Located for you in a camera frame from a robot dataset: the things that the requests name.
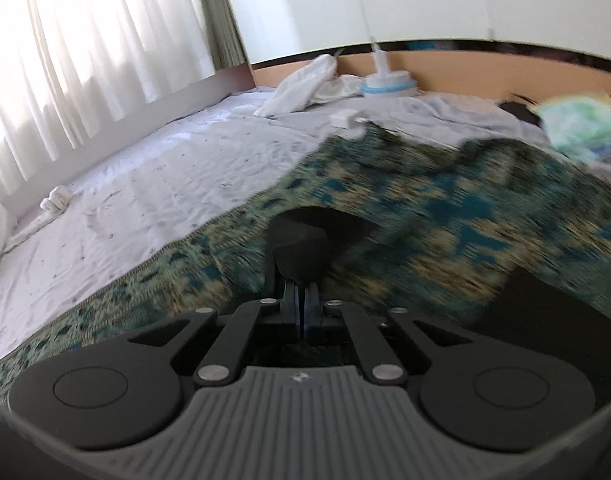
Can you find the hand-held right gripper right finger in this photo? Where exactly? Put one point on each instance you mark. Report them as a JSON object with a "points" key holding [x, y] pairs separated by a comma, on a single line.
{"points": [[313, 306]]}

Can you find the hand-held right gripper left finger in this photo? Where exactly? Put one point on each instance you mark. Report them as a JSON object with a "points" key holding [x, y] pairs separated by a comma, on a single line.
{"points": [[289, 306]]}

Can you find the black pants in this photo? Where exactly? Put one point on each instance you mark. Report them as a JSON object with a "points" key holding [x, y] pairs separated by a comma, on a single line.
{"points": [[298, 250]]}

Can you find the teal beige patterned blanket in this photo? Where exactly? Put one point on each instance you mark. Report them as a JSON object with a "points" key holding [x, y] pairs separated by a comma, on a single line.
{"points": [[435, 195]]}

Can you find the white bed sheet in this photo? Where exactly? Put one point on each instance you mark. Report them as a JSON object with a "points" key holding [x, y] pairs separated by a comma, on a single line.
{"points": [[185, 160]]}

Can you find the small white box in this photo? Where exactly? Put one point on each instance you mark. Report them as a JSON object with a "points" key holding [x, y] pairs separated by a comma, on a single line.
{"points": [[342, 118]]}

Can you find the crumpled white cloth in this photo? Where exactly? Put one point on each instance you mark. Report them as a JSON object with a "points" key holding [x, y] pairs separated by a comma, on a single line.
{"points": [[300, 87]]}

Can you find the white blue round device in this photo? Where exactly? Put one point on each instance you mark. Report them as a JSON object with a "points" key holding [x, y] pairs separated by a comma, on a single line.
{"points": [[388, 82]]}

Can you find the grey bed side board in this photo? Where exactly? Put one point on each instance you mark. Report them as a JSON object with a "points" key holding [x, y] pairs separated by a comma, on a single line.
{"points": [[200, 87]]}

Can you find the knotted white cloth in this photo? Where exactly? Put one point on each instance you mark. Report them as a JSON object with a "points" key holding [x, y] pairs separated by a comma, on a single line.
{"points": [[55, 200]]}

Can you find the wooden bed headboard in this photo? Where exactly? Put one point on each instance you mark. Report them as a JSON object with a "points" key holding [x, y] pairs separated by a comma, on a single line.
{"points": [[460, 70]]}

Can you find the green curtain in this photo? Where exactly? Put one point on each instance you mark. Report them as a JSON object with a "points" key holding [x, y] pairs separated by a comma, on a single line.
{"points": [[225, 25]]}

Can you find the green white cloth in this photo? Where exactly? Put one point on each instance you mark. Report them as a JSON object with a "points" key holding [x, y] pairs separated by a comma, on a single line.
{"points": [[580, 120]]}

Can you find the white sheer curtain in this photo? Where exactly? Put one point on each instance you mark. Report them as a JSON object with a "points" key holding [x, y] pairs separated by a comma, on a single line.
{"points": [[85, 35]]}

